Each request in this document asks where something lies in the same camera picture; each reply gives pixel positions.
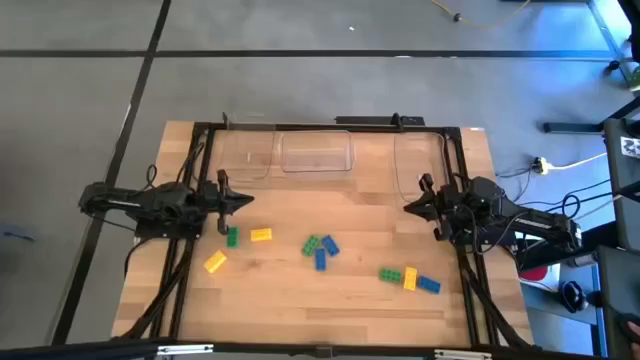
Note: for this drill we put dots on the clear plastic bin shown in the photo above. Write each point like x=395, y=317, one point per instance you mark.
x=317, y=151
x=417, y=160
x=245, y=150

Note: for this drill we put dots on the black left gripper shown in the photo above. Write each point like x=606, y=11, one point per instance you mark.
x=222, y=200

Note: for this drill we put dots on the black flat bar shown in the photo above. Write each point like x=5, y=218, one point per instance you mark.
x=380, y=120

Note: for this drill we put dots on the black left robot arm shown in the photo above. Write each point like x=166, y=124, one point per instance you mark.
x=150, y=205

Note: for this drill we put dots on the red round object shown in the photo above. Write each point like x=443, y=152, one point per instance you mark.
x=532, y=273

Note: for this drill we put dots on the blue toy block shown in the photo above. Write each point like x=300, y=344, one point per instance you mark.
x=429, y=284
x=320, y=259
x=330, y=245

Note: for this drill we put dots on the silver metal bracket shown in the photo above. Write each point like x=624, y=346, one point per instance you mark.
x=462, y=354
x=185, y=349

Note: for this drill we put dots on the yellow toy block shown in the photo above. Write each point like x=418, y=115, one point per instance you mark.
x=410, y=278
x=261, y=234
x=215, y=261

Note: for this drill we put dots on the grey desk with marker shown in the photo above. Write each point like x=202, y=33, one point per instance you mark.
x=622, y=170

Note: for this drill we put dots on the black aluminium table frame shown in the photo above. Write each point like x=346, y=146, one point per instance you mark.
x=300, y=127

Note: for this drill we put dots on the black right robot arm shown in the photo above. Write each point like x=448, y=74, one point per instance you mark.
x=530, y=222

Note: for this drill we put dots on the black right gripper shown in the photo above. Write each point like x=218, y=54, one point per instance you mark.
x=445, y=207

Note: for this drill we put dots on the green toy block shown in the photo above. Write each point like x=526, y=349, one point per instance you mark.
x=390, y=275
x=310, y=245
x=232, y=236

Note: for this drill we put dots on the white power strip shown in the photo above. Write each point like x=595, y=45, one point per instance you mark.
x=540, y=165

